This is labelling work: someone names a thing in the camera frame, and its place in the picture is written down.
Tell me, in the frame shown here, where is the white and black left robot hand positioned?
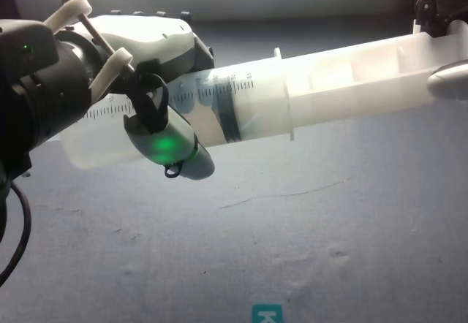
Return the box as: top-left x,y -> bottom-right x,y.
87,9 -> 216,181

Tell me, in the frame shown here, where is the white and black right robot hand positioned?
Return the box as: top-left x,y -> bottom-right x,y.
412,0 -> 468,101

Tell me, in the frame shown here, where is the large translucent plastic syringe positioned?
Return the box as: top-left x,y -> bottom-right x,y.
60,32 -> 468,172

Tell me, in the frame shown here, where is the grey table cloth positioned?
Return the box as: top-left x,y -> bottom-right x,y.
0,15 -> 468,323

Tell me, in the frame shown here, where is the teal block letter K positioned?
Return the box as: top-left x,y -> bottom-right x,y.
251,303 -> 284,323

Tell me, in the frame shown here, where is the thin black cable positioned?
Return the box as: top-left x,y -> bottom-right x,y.
0,180 -> 33,289

